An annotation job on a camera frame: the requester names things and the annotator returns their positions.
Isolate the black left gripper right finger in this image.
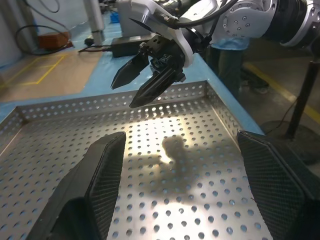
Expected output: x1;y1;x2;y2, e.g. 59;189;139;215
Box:
236;129;320;240

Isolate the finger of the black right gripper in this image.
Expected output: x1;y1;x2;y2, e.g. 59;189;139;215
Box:
110;52;148;90
129;68;181;109

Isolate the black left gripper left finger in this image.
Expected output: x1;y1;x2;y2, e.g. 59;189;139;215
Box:
26;131;127;240

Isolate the perforated steel tray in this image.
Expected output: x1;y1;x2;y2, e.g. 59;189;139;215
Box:
0;79;275;240

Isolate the black power adapter box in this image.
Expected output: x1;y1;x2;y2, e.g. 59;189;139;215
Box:
111;35;154;59

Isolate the person in blue shirt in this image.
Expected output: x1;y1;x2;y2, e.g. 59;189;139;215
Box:
204;36;270;95

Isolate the grey metal pole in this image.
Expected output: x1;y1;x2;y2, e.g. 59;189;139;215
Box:
83;0;105;45

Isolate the brown cardboard mat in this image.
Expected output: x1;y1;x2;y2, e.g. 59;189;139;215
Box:
0;51;105;102

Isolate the orange-red box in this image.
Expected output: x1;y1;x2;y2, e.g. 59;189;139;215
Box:
38;31;74;50

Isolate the black floor stand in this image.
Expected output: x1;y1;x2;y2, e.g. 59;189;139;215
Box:
259;59;320;165

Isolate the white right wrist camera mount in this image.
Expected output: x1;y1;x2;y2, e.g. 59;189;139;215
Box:
128;0;195;69

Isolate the black adapter cable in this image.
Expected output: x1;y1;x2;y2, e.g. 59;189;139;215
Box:
78;37;114;53

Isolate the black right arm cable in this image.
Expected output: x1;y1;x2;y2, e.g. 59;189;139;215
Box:
161;0;235;30

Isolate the black cable loop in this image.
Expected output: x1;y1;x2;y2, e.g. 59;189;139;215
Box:
14;24;72;56

